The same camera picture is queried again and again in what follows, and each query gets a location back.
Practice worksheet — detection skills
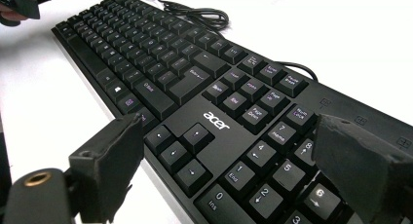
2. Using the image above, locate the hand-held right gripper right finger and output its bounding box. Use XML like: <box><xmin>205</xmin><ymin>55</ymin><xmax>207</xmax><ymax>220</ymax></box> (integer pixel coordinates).
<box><xmin>311</xmin><ymin>112</ymin><xmax>413</xmax><ymax>224</ymax></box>

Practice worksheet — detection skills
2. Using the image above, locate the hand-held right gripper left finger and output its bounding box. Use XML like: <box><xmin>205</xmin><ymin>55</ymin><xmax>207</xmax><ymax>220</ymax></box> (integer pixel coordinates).
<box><xmin>66</xmin><ymin>112</ymin><xmax>145</xmax><ymax>224</ymax></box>

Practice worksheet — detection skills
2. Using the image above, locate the black computer keyboard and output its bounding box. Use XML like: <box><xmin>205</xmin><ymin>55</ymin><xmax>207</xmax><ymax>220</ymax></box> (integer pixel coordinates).
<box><xmin>51</xmin><ymin>0</ymin><xmax>413</xmax><ymax>224</ymax></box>

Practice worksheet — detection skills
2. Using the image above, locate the black keyboard cable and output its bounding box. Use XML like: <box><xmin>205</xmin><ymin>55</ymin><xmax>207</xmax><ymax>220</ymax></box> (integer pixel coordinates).
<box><xmin>139</xmin><ymin>0</ymin><xmax>319</xmax><ymax>83</ymax></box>

